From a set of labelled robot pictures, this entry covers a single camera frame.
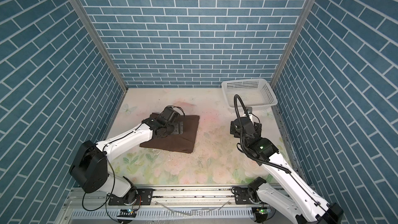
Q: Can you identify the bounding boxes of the brown trousers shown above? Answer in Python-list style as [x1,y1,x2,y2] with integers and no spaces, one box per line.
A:
[140,115,200,153]

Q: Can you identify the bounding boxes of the white plastic laundry basket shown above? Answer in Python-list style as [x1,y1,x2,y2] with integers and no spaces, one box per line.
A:
[221,78,278,111]

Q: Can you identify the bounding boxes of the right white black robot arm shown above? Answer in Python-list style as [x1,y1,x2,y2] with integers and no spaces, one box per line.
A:
[230,117,344,224]

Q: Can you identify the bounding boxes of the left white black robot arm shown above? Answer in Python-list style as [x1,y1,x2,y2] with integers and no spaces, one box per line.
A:
[69,118,183,203]

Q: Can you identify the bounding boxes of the right green circuit board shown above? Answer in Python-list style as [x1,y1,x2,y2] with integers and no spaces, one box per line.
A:
[254,207,271,215]

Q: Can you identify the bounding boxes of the green circuit board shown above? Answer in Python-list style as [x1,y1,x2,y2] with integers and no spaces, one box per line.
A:
[117,208,137,219]
[254,207,271,215]

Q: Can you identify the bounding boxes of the left green circuit board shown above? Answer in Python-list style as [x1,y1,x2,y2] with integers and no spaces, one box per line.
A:
[117,208,137,219]

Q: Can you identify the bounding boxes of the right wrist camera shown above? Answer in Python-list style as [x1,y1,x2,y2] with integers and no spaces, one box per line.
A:
[245,107,253,122]

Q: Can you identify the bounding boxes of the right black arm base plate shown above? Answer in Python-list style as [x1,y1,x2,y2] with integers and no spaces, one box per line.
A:
[231,186,260,205]

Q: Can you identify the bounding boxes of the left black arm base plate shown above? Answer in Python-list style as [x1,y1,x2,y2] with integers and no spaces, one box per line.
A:
[108,188,154,206]

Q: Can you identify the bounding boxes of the aluminium front rail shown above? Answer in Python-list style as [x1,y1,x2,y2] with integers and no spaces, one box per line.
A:
[56,185,285,224]

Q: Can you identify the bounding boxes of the white slotted cable duct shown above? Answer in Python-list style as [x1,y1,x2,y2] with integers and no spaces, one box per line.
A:
[71,207,254,220]

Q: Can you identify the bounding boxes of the right aluminium corner post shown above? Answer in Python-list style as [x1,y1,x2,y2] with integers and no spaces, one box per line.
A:
[269,0,329,88]

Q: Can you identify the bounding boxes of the aluminium corner post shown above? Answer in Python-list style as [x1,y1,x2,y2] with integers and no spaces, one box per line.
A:
[68,0,128,93]
[269,0,329,88]

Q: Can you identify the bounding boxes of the left aluminium corner post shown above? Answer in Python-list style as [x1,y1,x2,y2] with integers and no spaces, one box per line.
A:
[68,0,128,93]

